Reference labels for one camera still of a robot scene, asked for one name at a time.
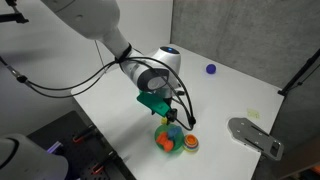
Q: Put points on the green plastic bowl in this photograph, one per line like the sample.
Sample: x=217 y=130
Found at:
x=178 y=145

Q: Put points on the black tripod stand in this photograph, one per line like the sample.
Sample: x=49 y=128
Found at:
x=301 y=71

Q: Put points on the rainbow stacking cups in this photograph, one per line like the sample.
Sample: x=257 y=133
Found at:
x=191 y=142

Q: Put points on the yellow sticky note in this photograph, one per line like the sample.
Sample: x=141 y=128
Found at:
x=253 y=113

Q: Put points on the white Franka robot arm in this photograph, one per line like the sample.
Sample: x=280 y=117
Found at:
x=93 y=16

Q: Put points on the black perforated breadboard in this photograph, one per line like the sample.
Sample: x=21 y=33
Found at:
x=80 y=153

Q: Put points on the grey metal plate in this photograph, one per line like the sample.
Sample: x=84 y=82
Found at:
x=250 y=133

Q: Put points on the blue animal toy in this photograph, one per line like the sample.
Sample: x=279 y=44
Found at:
x=175 y=131

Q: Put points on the orange toy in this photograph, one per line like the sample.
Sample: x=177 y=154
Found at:
x=163 y=140

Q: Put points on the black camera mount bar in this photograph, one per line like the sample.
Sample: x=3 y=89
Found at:
x=13 y=16

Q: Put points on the yellow animal toy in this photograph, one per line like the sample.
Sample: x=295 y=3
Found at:
x=163 y=121

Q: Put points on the black orange spring clamp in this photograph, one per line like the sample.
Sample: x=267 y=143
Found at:
x=101 y=165
x=83 y=135

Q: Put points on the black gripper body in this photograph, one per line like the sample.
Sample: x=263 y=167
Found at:
x=171 y=98

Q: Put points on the blue ball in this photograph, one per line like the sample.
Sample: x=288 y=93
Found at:
x=211 y=68

